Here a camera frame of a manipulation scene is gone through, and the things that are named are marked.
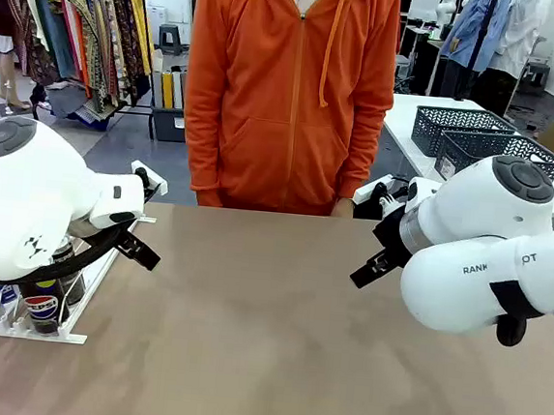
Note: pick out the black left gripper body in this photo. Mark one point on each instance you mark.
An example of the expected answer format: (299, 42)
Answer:
(119, 237)

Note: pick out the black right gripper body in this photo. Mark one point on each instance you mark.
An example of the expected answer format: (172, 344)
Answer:
(393, 242)

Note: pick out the black can grey print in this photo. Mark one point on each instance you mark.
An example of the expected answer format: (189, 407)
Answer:
(78, 289)

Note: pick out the black Pepsi can lime patch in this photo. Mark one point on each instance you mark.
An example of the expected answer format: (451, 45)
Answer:
(45, 308)

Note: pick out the grey plastic basket with label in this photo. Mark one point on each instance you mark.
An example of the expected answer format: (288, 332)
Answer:
(466, 151)

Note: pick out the grey plastic woven basket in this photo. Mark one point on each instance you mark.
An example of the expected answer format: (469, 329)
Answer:
(429, 128)

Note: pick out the person's right forearm orange sleeve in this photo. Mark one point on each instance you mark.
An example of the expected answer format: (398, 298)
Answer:
(204, 152)

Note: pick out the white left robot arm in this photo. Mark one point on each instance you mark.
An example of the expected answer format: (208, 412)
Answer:
(25, 195)

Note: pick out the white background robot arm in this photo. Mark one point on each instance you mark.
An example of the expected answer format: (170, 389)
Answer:
(446, 6)

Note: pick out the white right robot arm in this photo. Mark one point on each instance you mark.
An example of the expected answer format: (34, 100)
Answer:
(475, 220)

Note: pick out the person's left forearm orange sleeve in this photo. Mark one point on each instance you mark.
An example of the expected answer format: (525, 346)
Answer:
(366, 152)

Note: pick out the white can dispenser rack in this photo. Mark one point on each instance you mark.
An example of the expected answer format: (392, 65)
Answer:
(71, 338)

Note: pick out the person's left hand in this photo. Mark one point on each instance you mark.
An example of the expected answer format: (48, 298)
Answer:
(343, 207)

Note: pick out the white side table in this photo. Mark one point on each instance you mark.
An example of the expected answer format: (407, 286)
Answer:
(405, 126)

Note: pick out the grey storage bin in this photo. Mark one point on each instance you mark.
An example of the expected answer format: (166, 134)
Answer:
(167, 127)

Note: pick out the black clothes rack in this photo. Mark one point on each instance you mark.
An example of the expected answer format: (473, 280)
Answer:
(135, 112)

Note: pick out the pile of fabrics on floor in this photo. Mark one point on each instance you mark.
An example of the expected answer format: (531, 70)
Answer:
(72, 102)

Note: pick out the white vinyl roll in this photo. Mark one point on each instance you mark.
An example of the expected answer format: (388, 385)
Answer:
(178, 92)
(157, 90)

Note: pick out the yellow vinyl roll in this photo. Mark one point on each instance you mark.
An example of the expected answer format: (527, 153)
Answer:
(168, 91)

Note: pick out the person in orange hoodie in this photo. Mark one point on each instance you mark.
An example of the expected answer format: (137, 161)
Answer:
(291, 97)

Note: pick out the black vinyl roll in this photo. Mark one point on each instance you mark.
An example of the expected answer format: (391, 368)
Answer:
(178, 69)

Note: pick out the zigzag patterned hanging garment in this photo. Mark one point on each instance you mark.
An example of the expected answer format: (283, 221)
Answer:
(89, 55)

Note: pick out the mannequin legs on stand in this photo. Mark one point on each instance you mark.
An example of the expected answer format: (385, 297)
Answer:
(7, 77)

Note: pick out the brown patterned hanging garment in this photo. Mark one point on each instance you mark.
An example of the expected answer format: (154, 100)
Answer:
(32, 60)

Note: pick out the teal hanging garment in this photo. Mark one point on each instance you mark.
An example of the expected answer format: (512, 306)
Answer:
(54, 37)

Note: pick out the grey plastic step stool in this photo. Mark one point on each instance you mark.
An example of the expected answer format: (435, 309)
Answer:
(171, 30)

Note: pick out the yellow hanging garment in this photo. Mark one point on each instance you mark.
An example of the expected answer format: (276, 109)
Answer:
(138, 20)

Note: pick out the white small cabinet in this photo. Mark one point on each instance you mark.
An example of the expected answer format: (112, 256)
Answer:
(157, 17)

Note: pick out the black small stool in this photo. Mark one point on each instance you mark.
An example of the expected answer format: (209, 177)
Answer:
(536, 70)

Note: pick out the blue shirt on mannequin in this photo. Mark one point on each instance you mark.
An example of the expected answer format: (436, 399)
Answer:
(467, 30)

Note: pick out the white shirt on mannequin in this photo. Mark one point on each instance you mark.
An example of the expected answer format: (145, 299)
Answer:
(520, 34)

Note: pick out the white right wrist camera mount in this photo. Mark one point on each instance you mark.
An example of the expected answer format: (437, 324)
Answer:
(366, 191)

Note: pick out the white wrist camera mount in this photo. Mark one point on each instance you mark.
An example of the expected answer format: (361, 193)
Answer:
(366, 191)
(158, 185)

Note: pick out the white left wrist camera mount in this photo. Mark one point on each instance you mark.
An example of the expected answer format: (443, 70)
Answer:
(158, 185)

